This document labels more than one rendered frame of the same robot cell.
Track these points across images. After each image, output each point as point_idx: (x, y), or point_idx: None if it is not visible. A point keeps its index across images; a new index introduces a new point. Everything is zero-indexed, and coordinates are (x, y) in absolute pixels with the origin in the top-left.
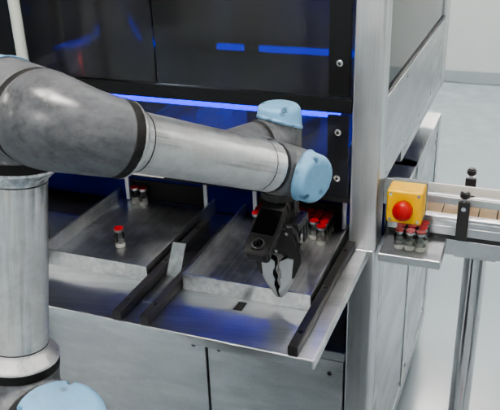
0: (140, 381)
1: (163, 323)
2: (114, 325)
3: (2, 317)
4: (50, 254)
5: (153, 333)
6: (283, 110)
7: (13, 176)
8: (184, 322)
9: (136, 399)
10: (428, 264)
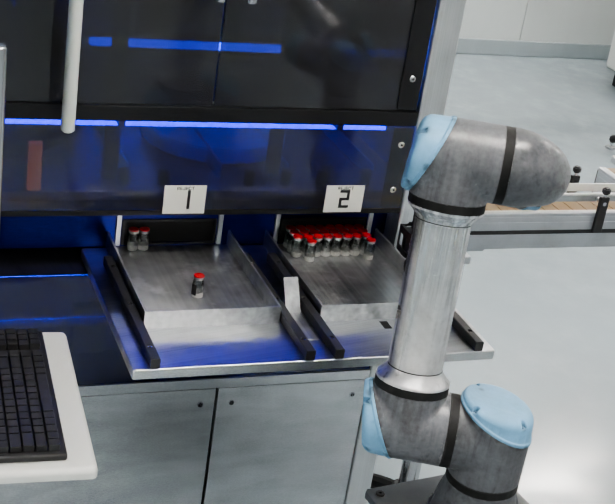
0: (115, 473)
1: (350, 353)
2: (304, 367)
3: (440, 339)
4: (161, 316)
5: (347, 364)
6: None
7: (481, 215)
8: (365, 348)
9: (105, 498)
10: None
